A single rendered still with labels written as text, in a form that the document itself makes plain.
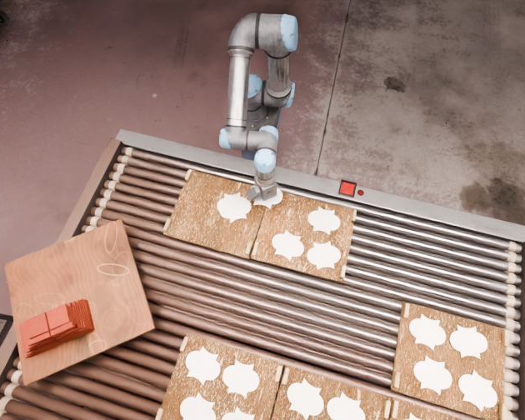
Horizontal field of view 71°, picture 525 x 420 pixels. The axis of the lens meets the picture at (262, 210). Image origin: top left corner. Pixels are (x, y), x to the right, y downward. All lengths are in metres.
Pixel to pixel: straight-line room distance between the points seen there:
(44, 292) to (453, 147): 2.90
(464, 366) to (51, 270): 1.70
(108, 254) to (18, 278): 0.37
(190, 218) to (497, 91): 2.90
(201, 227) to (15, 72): 2.86
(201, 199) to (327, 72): 2.07
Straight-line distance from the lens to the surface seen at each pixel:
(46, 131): 3.61
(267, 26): 1.43
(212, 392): 1.61
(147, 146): 2.02
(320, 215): 1.72
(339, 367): 1.63
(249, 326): 1.61
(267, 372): 1.59
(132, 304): 1.60
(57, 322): 1.51
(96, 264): 1.70
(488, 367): 1.80
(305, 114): 3.20
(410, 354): 1.68
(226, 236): 1.69
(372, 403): 1.64
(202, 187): 1.81
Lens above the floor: 2.52
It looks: 67 degrees down
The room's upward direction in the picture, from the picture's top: 3 degrees counter-clockwise
